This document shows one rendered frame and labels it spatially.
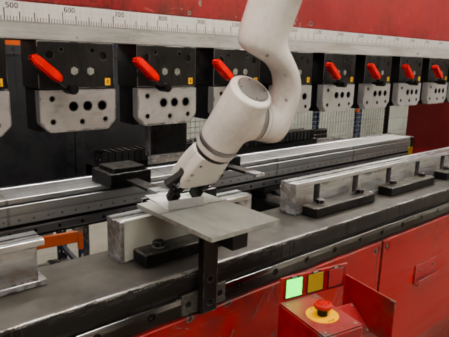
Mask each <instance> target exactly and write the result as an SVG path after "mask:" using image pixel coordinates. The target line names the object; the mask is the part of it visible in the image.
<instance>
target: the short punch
mask: <svg viewBox="0 0 449 337"><path fill-rule="evenodd" d="M145 137H146V156H148V164H157V163H163V162H172V161H178V160H179V159H180V157H181V156H182V155H183V154H184V152H185V151H186V149H187V123H178V124H161V125H152V126H145Z"/></svg>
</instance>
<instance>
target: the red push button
mask: <svg viewBox="0 0 449 337"><path fill-rule="evenodd" d="M313 305H314V307H315V309H316V310H317V315H318V316H321V317H326V316H327V312H328V311H330V310H331V309H332V304H331V302H328V301H327V300H316V301H315V302H314V304H313Z"/></svg>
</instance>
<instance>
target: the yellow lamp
mask: <svg viewBox="0 0 449 337"><path fill-rule="evenodd" d="M323 273H324V272H319V273H314V274H311V275H309V277H308V288H307V293H309V292H314V291H317V290H322V289H323Z"/></svg>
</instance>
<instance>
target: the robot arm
mask: <svg viewBox="0 0 449 337"><path fill-rule="evenodd" d="M302 1H303V0H248V1H247V4H246V7H245V11H244V13H243V17H242V19H241V24H240V27H239V33H238V41H239V44H240V46H241V47H242V48H243V49H244V50H245V51H247V52H249V53H250V54H252V55H253V56H255V57H256V58H259V59H260V60H261V61H263V62H264V63H265V64H266V65H267V66H268V68H269V69H270V71H271V76H272V88H271V93H269V91H268V90H267V89H266V87H264V85H262V84H261V83H260V82H258V81H257V80H255V79H253V78H251V77H248V76H235V77H233V78H232V79H231V80H230V82H229V84H228V86H227V87H226V89H225V90H224V92H223V93H222V96H221V97H220V99H219V100H218V102H217V103H216V106H215V107H214V109H213V110H212V112H211V113H210V116H209V117H208V119H207V120H206V122H205V123H204V126H203V127H202V129H201V130H200V132H199V133H198V136H197V137H196V142H195V143H193V144H192V145H191V146H190V147H189V148H188V149H187V150H186V151H185V152H184V154H183V155H182V156H181V157H180V159H179V160H178V162H177V163H176V164H175V166H174V168H173V169H172V176H171V177H169V178H167V179H166V180H165V181H164V184H165V185H166V186H167V187H168V188H169V189H170V190H169V191H168V193H167V194H166V198H167V200H168V201H173V200H178V199H179V198H180V196H181V195H180V194H181V192H183V190H185V189H188V188H190V190H189V193H190V195H191V197H201V195H202V194H203V193H204V191H205V190H207V189H208V187H209V185H211V184H213V183H215V182H217V181H218V179H219V178H221V177H222V176H223V173H224V171H225V169H226V167H227V165H228V163H229V161H231V160H232V159H233V158H234V157H235V155H236V153H237V152H238V151H239V149H240V148H241V146H242V145H243V144H244V143H246V142H248V141H251V140H254V141H259V142H268V143H276V142H280V141H281V140H283V139H284V137H285V136H286V134H287V133H288V131H289V129H290V127H291V124H292V122H293V119H294V116H295V113H296V111H297V107H298V105H299V101H300V97H301V76H300V73H299V70H298V67H297V64H296V63H295V60H294V58H293V56H292V54H291V52H290V49H289V35H290V33H291V30H292V28H293V24H294V22H295V19H296V17H297V14H298V12H299V8H300V6H301V3H302ZM178 183H180V188H178V187H177V186H176V185H177V184H178Z"/></svg>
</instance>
